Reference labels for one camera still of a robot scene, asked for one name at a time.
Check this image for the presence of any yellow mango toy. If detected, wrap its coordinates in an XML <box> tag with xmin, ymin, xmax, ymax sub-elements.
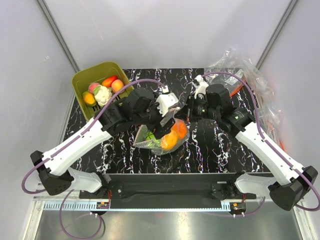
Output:
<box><xmin>82</xmin><ymin>91</ymin><xmax>97</xmax><ymax>107</ymax></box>

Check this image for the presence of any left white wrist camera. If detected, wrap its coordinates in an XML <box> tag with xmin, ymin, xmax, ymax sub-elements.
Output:
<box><xmin>155</xmin><ymin>85</ymin><xmax>179</xmax><ymax>117</ymax></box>

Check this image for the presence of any orange fruit toy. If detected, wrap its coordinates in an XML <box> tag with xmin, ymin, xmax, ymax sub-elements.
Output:
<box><xmin>172</xmin><ymin>120</ymin><xmax>188</xmax><ymax>140</ymax></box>

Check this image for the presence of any red tomato toy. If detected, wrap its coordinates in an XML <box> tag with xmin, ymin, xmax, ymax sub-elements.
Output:
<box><xmin>101</xmin><ymin>75</ymin><xmax>118</xmax><ymax>88</ymax></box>

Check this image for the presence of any green striped watermelon toy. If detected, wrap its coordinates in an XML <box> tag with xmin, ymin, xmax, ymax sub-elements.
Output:
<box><xmin>145</xmin><ymin>131</ymin><xmax>156</xmax><ymax>141</ymax></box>

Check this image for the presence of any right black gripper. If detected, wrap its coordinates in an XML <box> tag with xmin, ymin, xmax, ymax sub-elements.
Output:
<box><xmin>174</xmin><ymin>94</ymin><xmax>220</xmax><ymax>123</ymax></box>

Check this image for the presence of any white cauliflower toy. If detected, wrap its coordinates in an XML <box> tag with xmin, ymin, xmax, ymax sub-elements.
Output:
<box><xmin>93</xmin><ymin>85</ymin><xmax>112</xmax><ymax>107</ymax></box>

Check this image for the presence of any pink peach upper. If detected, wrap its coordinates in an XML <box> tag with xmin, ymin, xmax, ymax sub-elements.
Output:
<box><xmin>111</xmin><ymin>79</ymin><xmax>125</xmax><ymax>93</ymax></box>

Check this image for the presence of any pink peach lower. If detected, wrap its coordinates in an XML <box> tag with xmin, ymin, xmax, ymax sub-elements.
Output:
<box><xmin>88</xmin><ymin>82</ymin><xmax>100</xmax><ymax>94</ymax></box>

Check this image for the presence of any olive green plastic bin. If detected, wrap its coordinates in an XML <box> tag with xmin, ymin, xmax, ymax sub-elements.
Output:
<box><xmin>71</xmin><ymin>61</ymin><xmax>130</xmax><ymax>122</ymax></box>

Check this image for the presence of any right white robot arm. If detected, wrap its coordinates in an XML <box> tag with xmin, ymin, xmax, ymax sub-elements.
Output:
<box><xmin>174</xmin><ymin>84</ymin><xmax>318</xmax><ymax>211</ymax></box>

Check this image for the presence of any pink peach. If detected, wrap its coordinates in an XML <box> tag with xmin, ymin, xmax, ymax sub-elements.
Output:
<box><xmin>111</xmin><ymin>79</ymin><xmax>125</xmax><ymax>93</ymax></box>
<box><xmin>88</xmin><ymin>82</ymin><xmax>100</xmax><ymax>94</ymax></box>

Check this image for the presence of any black marble pattern mat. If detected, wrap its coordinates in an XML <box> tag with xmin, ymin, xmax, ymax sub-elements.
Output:
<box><xmin>63</xmin><ymin>68</ymin><xmax>269</xmax><ymax>174</ymax></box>

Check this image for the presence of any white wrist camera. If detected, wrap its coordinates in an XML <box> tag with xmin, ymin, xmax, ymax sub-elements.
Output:
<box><xmin>192</xmin><ymin>75</ymin><xmax>209</xmax><ymax>99</ymax></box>
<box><xmin>155</xmin><ymin>85</ymin><xmax>179</xmax><ymax>117</ymax></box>

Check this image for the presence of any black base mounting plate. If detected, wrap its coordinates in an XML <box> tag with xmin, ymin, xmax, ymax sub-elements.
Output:
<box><xmin>78</xmin><ymin>173</ymin><xmax>257</xmax><ymax>201</ymax></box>

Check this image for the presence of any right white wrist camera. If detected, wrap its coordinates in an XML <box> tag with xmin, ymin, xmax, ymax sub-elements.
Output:
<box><xmin>192</xmin><ymin>75</ymin><xmax>209</xmax><ymax>99</ymax></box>

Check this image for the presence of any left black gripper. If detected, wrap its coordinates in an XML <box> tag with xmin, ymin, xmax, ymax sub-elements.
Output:
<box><xmin>132</xmin><ymin>93</ymin><xmax>176</xmax><ymax>139</ymax></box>

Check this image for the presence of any aluminium frame rail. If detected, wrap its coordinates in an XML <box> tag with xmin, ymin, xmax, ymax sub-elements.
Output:
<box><xmin>32</xmin><ymin>181</ymin><xmax>306</xmax><ymax>203</ymax></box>

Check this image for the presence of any clear zip top bag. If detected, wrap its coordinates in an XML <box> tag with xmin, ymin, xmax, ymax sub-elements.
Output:
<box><xmin>133</xmin><ymin>107</ymin><xmax>190</xmax><ymax>156</ymax></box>

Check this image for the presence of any pile of clear bags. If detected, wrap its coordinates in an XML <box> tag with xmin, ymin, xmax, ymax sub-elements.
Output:
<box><xmin>204</xmin><ymin>49</ymin><xmax>284</xmax><ymax>149</ymax></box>

